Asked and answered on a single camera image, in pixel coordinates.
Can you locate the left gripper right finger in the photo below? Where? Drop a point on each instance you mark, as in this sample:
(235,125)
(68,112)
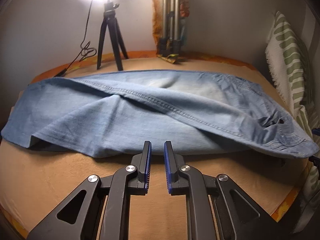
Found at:
(185,180)

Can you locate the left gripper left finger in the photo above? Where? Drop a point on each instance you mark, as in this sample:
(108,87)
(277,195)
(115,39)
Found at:
(131,180)

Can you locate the light blue denim pants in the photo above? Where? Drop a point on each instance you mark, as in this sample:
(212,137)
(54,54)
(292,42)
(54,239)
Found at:
(199,112)

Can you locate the folded silver tripod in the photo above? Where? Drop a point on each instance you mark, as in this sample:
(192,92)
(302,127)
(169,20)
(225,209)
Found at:
(172,30)

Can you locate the orange floral bed sheet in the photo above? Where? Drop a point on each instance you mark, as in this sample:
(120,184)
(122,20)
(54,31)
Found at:
(140,56)

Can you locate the green white patterned blanket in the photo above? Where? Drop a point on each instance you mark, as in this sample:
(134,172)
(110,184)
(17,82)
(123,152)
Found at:
(290,68)

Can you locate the small black tripod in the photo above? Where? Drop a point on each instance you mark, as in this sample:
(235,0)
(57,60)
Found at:
(110,23)

